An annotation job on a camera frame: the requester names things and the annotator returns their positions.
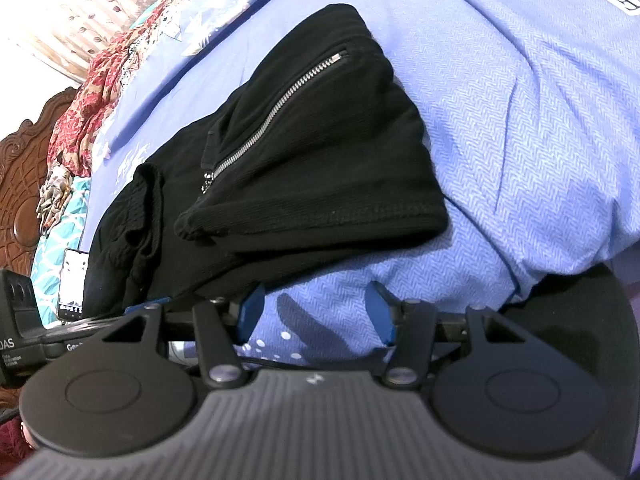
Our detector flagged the carved wooden headboard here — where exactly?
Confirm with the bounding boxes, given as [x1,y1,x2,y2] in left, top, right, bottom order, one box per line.
[0,86,82,275]

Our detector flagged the beige leaf print curtain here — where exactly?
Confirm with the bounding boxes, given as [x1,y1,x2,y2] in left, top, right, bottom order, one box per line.
[27,0,226,85]

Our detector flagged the blue printed bedsheet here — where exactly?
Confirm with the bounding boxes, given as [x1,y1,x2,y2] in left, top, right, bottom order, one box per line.
[75,0,640,366]

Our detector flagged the maroon cloth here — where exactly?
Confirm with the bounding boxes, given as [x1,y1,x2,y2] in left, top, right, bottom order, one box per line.
[0,389,37,480]

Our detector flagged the smartphone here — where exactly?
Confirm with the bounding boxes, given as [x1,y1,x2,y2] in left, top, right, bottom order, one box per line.
[57,247,92,322]

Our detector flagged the beige floral scarf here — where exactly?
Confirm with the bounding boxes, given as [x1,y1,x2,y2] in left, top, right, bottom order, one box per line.
[39,165,76,238]

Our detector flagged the black pants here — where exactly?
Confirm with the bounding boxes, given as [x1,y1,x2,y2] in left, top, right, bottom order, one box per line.
[82,4,450,313]

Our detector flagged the red patterned blanket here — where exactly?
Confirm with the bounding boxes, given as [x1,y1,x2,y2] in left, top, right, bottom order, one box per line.
[47,25,153,178]

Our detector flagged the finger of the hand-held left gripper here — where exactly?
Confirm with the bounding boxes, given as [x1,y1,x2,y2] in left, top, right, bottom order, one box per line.
[80,299,173,333]

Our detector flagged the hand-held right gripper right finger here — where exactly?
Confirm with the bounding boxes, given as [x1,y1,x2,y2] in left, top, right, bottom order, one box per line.
[365,281,507,390]

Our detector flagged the teal patterned cloth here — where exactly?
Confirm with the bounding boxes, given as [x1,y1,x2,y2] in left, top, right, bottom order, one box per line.
[30,175,96,327]

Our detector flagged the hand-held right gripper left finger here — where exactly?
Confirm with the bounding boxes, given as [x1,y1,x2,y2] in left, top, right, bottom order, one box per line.
[102,281,267,390]

